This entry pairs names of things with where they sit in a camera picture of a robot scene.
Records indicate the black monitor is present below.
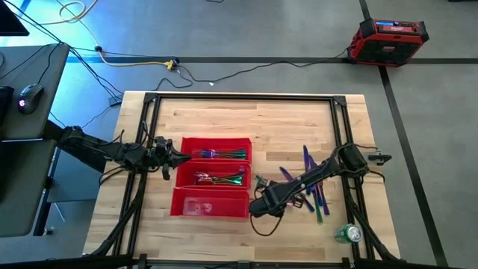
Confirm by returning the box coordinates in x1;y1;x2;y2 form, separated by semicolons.
0;0;30;37

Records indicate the red plastic bin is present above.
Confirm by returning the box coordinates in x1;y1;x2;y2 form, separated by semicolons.
170;186;250;218
175;160;252;188
181;137;253;164

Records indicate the black aluminium table frame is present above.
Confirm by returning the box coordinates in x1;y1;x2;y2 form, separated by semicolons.
111;91;378;269

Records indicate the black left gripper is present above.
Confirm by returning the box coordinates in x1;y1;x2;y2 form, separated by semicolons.
149;136;193;181

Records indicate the cream yellow extension cord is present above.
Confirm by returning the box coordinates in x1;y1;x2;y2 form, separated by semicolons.
39;0;176;72

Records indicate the dark grey desk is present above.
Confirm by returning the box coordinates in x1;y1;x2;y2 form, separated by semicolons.
0;43;71;142

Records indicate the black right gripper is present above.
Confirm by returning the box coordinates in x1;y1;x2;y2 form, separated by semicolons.
249;182;298;218

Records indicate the green soda can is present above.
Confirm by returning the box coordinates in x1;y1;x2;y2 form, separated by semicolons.
335;223;363;244

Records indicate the iridescent fork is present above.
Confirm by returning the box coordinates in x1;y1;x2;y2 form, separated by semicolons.
196;151;247;158
193;149;247;157
192;149;247;155
199;152;246;160

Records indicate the black arm cable sleeve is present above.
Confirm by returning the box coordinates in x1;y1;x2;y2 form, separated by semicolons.
91;167;149;259
341;175;399;261

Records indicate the black keyboard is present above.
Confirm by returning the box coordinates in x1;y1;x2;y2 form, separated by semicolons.
0;85;14;126

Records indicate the black floor cable bundle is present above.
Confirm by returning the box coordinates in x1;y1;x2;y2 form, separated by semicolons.
0;0;126;130

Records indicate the black radio power cable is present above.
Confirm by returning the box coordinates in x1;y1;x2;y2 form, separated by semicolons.
173;46;352;83

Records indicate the black computer mouse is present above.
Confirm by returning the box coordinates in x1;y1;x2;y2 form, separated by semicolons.
16;84;45;115

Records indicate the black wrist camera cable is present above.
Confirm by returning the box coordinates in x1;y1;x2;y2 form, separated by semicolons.
249;214;284;238

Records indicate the red black jobsite radio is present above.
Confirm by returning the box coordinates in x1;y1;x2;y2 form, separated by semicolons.
346;17;430;68

